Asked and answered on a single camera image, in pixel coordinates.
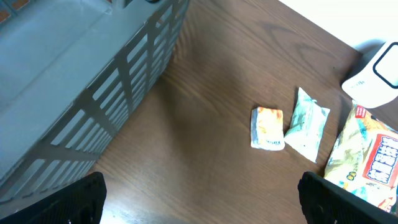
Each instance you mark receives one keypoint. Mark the grey plastic mesh basket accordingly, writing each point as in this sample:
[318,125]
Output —
[72,73]

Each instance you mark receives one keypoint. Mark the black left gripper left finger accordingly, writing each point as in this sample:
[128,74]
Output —
[81,202]

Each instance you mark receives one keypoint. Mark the white barcode scanner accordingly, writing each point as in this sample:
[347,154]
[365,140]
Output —
[372,82]

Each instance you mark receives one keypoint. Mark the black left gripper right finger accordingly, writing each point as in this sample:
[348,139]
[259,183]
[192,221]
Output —
[326,203]

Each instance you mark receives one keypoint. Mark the yellow snack bag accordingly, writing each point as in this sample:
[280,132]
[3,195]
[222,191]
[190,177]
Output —
[363,160]

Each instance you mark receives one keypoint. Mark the small orange packet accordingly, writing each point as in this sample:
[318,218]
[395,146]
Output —
[267,129]

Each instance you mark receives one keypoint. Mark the teal snack pack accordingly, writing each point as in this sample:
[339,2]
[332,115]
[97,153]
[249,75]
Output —
[307,125]

